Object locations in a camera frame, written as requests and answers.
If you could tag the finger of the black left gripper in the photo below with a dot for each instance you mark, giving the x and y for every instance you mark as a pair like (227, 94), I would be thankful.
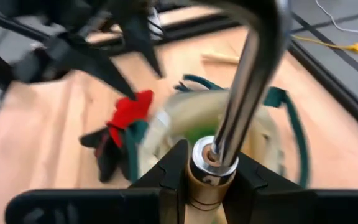
(145, 37)
(92, 62)

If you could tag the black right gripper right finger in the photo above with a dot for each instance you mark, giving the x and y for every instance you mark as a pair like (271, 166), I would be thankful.
(291, 205)

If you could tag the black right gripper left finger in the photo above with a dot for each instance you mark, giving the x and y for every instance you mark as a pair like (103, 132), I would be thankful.
(120, 205)

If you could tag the cream and green gardening bag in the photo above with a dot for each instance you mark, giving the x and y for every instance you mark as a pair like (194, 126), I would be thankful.
(185, 109)

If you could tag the red and black gardening glove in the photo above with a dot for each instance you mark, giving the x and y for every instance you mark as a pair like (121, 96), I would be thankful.
(129, 112)

